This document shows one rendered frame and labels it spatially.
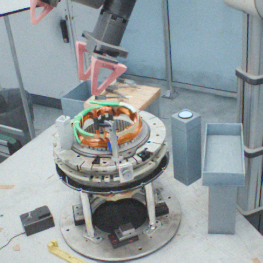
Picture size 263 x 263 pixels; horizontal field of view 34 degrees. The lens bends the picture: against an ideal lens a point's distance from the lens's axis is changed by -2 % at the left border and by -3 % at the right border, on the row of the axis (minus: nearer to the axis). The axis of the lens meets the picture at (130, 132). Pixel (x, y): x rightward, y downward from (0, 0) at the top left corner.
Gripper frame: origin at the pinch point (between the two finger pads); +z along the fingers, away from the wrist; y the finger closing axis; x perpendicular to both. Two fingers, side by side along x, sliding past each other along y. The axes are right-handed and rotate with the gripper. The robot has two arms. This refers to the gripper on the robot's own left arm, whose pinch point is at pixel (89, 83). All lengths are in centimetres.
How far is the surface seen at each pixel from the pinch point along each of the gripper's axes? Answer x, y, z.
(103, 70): 124, -263, 59
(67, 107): 22, -61, 28
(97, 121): 11.0, -12.6, 12.3
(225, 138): 54, -16, 11
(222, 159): 48, -7, 14
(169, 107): 172, -219, 64
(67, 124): 8.4, -23.5, 18.7
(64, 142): 9.3, -23.5, 24.0
